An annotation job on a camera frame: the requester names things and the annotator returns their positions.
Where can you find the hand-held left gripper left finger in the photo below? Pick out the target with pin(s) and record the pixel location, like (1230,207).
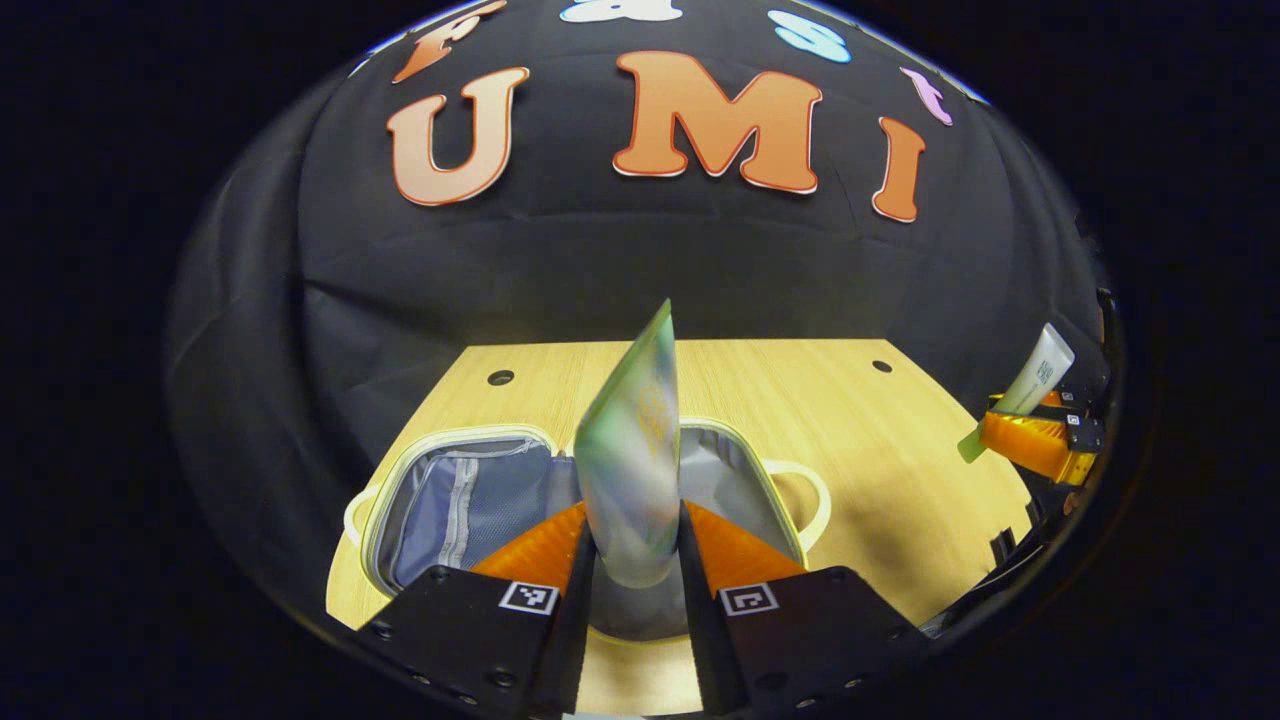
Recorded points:
(572,650)

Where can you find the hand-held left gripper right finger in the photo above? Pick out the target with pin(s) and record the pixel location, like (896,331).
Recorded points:
(705,650)

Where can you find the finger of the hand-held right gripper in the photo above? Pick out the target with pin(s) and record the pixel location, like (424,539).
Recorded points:
(1060,400)
(1035,445)

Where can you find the white tube with green cap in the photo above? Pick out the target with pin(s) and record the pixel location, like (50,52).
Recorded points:
(1040,370)

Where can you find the pale yellow suitcase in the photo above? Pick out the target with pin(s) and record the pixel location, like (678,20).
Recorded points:
(470,500)

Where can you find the pale green patterned tube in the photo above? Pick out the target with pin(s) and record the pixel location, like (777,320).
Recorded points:
(630,470)

